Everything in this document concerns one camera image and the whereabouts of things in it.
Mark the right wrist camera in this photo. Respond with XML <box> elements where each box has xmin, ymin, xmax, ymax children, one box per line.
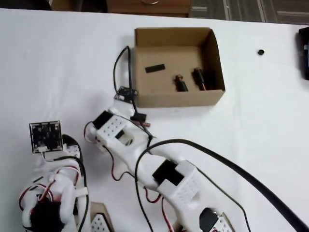
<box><xmin>113</xmin><ymin>86</ymin><xmax>139</xmax><ymax>102</ymax></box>

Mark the wooden cabinet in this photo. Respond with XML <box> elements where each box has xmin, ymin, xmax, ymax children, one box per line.
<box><xmin>51</xmin><ymin>0</ymin><xmax>194</xmax><ymax>18</ymax></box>

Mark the black sleeve with bolt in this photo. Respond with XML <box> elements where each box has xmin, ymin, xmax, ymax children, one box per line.
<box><xmin>191</xmin><ymin>68</ymin><xmax>209</xmax><ymax>91</ymax></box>
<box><xmin>173</xmin><ymin>74</ymin><xmax>189</xmax><ymax>93</ymax></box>
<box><xmin>130</xmin><ymin>113</ymin><xmax>151</xmax><ymax>128</ymax></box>

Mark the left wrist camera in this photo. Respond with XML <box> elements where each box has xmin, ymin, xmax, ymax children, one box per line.
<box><xmin>29</xmin><ymin>119</ymin><xmax>66</xmax><ymax>155</ymax></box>

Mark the black strip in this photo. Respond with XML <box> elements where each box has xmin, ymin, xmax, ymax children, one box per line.
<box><xmin>145</xmin><ymin>63</ymin><xmax>167</xmax><ymax>73</ymax></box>

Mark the thick black cable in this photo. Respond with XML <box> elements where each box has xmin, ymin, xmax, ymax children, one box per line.
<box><xmin>134</xmin><ymin>138</ymin><xmax>309</xmax><ymax>232</ymax></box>

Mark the cardboard box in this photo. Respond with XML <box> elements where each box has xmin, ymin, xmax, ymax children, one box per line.
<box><xmin>134</xmin><ymin>27</ymin><xmax>226</xmax><ymax>109</ymax></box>

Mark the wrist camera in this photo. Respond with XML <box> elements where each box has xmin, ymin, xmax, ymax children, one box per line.
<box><xmin>29</xmin><ymin>119</ymin><xmax>66</xmax><ymax>155</ymax></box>
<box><xmin>113</xmin><ymin>86</ymin><xmax>139</xmax><ymax>102</ymax></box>

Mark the black device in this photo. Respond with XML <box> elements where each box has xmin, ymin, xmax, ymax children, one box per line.
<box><xmin>298</xmin><ymin>25</ymin><xmax>309</xmax><ymax>81</ymax></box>

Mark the thin black cable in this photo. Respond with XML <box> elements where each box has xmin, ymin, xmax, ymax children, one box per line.
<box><xmin>112</xmin><ymin>45</ymin><xmax>155</xmax><ymax>141</ymax></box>

